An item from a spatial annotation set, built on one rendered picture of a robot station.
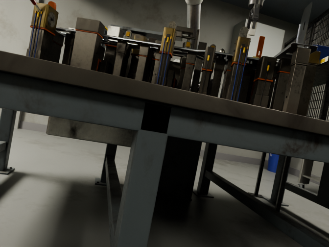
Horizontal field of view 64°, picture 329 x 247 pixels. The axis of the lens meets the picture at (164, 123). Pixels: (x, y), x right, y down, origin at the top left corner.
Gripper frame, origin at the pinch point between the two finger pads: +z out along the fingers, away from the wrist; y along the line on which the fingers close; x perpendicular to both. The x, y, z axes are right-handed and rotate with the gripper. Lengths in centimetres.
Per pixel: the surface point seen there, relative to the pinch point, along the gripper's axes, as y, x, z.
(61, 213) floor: 13, -81, 113
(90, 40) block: 21, -79, 21
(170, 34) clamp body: 22.2, -39.9, 11.6
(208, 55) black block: 20.8, -20.0, 18.1
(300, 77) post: 40, 16, 26
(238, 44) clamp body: 25.1, -7.7, 12.4
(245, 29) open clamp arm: 18.5, -5.4, 2.8
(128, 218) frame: 83, -33, 77
